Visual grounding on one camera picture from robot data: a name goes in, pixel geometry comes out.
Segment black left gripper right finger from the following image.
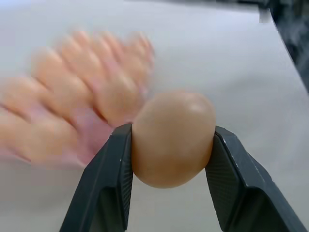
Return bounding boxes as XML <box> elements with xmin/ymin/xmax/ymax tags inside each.
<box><xmin>205</xmin><ymin>125</ymin><xmax>309</xmax><ymax>232</ymax></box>

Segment pink egg carton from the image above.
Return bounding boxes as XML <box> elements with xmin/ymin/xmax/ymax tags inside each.
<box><xmin>0</xmin><ymin>30</ymin><xmax>156</xmax><ymax>169</ymax></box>

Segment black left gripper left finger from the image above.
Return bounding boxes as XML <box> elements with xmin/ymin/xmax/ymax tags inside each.
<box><xmin>59</xmin><ymin>123</ymin><xmax>134</xmax><ymax>232</ymax></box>

